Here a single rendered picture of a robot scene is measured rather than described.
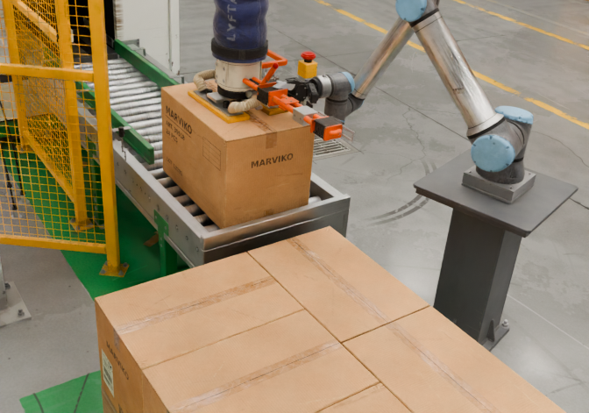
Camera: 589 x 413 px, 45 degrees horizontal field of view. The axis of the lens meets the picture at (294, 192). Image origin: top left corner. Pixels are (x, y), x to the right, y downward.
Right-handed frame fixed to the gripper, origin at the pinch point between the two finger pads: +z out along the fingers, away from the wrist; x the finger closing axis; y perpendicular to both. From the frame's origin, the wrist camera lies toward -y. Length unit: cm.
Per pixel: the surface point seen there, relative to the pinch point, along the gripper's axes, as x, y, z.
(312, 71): -12, 44, -50
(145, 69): -50, 171, -21
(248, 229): -48, -12, 16
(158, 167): -56, 63, 20
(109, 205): -71, 64, 44
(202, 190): -43, 15, 22
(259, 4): 30.1, 17.6, -1.2
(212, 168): -29.2, 7.0, 22.4
